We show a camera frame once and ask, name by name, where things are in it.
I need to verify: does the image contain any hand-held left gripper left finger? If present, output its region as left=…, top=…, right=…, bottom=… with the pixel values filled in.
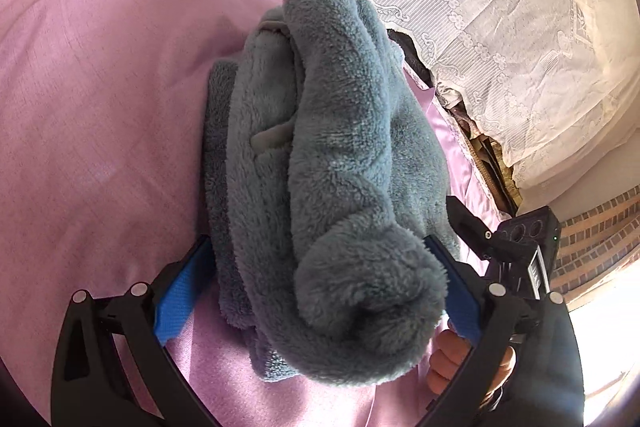
left=50, top=234, right=221, bottom=427

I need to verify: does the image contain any pink bed sheet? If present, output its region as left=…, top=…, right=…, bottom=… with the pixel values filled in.
left=0, top=0, right=502, bottom=427

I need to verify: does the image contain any person's right hand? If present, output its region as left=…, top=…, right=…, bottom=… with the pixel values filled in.
left=426, top=327, right=517, bottom=400

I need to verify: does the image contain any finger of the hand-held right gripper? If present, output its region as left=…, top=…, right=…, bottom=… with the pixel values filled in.
left=446, top=196, right=502, bottom=259

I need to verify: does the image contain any blue fleece garment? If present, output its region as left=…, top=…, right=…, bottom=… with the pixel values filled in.
left=200, top=0, right=473, bottom=384

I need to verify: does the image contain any white lace bed cover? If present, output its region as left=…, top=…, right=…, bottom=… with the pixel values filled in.
left=180, top=0, right=640, bottom=204

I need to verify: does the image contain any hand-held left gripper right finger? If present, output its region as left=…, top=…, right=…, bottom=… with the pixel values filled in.
left=419, top=233, right=587, bottom=427

